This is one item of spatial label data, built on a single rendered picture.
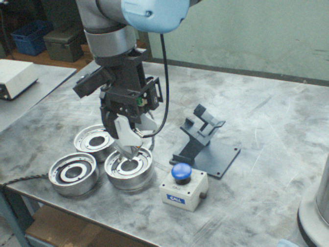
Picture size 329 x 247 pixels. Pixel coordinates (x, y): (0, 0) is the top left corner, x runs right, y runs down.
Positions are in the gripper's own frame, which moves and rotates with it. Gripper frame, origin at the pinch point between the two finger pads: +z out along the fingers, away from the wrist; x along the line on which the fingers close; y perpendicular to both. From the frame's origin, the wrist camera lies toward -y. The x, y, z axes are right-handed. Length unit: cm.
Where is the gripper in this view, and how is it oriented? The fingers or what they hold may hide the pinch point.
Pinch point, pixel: (130, 142)
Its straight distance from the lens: 79.7
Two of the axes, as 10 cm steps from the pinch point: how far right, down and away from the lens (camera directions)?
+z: 1.6, 8.0, 5.8
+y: 8.3, 2.1, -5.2
